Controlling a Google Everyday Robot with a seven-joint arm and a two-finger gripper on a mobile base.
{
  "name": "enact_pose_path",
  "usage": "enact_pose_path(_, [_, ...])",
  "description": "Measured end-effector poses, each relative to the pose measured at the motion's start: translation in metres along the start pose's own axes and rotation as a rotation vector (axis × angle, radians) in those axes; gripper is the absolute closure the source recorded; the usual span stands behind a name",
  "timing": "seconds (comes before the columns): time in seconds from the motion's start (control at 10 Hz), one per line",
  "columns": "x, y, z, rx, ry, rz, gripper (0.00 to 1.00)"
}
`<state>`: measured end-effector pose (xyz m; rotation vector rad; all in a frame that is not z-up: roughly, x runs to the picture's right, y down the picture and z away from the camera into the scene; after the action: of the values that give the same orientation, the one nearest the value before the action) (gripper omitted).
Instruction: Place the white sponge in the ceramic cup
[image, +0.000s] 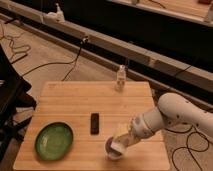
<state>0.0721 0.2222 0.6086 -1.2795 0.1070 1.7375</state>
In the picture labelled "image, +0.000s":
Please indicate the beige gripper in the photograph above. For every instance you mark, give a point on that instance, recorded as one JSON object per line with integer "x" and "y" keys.
{"x": 124, "y": 135}

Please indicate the white sponge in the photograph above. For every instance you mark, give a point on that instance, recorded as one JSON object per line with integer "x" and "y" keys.
{"x": 119, "y": 147}

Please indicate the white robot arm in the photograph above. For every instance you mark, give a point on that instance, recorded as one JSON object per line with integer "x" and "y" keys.
{"x": 171, "y": 109}

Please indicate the ceramic cup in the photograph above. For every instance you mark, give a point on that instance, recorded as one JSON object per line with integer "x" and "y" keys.
{"x": 111, "y": 153}

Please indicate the green ceramic plate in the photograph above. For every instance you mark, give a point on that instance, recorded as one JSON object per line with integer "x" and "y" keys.
{"x": 54, "y": 141}

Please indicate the black rectangular bar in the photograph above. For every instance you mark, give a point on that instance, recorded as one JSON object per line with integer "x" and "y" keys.
{"x": 94, "y": 124}

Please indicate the long wooden rail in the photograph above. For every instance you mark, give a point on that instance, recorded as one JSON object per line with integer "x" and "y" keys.
{"x": 125, "y": 29}

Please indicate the black chair frame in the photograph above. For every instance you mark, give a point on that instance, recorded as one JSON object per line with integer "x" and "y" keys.
{"x": 13, "y": 94}

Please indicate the white device on rail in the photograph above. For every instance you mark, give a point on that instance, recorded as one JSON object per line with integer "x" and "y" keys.
{"x": 58, "y": 15}

